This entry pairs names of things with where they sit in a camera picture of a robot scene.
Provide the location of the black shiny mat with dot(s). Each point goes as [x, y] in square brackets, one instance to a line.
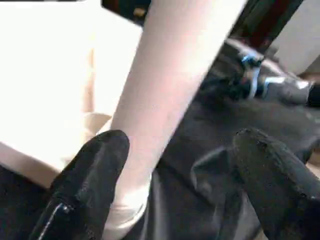
[212, 137]

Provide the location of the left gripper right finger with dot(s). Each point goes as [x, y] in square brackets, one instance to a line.
[280, 190]

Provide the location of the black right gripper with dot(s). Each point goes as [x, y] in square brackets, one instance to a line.
[230, 87]

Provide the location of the white plastic table leg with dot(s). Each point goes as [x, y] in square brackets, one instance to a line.
[162, 75]

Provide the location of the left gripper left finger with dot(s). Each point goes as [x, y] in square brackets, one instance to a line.
[92, 180]

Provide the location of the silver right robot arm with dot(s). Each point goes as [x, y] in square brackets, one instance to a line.
[287, 90]

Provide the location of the white plastic table top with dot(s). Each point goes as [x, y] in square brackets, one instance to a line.
[37, 75]

